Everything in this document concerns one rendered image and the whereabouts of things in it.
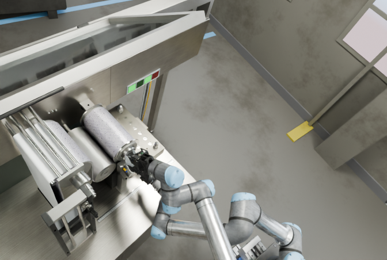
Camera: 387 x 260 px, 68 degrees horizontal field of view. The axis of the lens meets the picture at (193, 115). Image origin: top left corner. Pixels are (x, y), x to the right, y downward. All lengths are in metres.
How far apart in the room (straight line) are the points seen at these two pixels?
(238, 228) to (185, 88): 2.26
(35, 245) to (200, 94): 2.33
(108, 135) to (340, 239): 2.51
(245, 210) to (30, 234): 1.02
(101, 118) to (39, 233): 0.63
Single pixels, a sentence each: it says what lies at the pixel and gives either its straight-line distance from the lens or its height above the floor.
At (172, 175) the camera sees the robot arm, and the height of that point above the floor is 1.49.
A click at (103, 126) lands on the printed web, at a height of 1.31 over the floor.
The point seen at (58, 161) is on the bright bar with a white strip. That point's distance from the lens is 1.17.
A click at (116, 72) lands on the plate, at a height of 1.38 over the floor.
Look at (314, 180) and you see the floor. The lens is 3.36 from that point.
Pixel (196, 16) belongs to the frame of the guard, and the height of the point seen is 1.98.
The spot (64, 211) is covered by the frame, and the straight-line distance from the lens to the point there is 1.09.
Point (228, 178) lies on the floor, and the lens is 2.88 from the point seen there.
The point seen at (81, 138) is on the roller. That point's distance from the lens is 1.44.
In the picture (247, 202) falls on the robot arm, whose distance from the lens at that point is 1.41.
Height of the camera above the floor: 2.47
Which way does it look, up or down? 52 degrees down
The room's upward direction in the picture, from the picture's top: 23 degrees clockwise
